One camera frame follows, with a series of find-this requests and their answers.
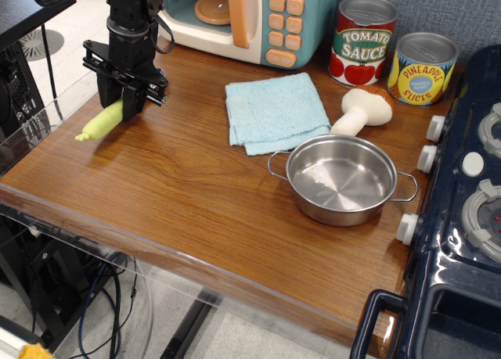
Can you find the dark blue toy stove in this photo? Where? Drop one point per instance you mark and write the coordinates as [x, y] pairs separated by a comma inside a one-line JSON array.
[[451, 304]]

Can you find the grey stove burner lower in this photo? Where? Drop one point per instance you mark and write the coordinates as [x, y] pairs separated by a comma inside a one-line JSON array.
[[481, 219]]

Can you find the stainless steel pot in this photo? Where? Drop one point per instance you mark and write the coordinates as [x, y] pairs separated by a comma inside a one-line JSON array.
[[342, 180]]

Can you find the white stove knob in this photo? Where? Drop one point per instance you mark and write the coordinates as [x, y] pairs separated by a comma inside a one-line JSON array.
[[406, 228], [426, 158], [435, 128]]

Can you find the white stove knob upper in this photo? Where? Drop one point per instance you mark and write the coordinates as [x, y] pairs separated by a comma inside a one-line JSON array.
[[435, 128]]

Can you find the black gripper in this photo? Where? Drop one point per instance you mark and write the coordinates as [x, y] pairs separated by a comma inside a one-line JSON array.
[[125, 64]]

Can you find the black desk top left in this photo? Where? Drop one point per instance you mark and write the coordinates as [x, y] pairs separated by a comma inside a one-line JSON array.
[[19, 17]]

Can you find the grey stove burner upper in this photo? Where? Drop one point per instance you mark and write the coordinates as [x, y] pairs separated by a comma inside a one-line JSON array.
[[490, 144]]

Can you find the plush white brown mushroom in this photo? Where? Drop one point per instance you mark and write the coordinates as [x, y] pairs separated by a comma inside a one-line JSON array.
[[363, 105]]

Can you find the light blue folded cloth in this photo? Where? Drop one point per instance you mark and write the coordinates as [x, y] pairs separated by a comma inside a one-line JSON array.
[[274, 114]]

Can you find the pineapple slices can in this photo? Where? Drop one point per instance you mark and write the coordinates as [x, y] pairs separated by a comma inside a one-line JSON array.
[[422, 67]]

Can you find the spoon with yellow-green handle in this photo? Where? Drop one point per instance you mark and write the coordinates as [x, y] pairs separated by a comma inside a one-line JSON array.
[[103, 123]]

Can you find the grey stove burner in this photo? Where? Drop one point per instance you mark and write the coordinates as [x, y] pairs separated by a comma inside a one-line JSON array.
[[490, 144], [481, 219]]

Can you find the tomato sauce can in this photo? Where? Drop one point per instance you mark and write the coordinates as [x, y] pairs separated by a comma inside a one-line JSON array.
[[361, 40]]

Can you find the yellow fuzzy object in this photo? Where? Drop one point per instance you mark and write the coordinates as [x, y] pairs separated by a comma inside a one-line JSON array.
[[34, 351]]

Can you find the black table leg base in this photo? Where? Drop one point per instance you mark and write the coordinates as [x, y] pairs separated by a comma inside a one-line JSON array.
[[190, 325]]

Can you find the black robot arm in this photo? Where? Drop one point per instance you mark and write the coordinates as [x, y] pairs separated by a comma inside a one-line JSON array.
[[133, 14]]

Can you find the clear acrylic table guard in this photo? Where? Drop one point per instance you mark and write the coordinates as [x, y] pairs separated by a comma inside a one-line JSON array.
[[141, 191]]

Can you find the white stove knob lower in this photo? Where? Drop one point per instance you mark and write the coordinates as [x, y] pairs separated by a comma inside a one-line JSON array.
[[406, 228]]

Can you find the black computer tower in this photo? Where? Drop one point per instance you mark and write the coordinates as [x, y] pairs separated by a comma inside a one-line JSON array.
[[20, 98]]

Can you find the toy microwave oven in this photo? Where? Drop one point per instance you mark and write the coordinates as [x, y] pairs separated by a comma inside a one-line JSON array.
[[279, 33]]

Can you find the white stove knob middle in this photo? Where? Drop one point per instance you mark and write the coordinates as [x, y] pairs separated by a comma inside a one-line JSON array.
[[426, 158]]

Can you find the white round stove button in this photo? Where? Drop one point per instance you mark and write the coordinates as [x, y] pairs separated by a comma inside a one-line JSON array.
[[472, 164]]

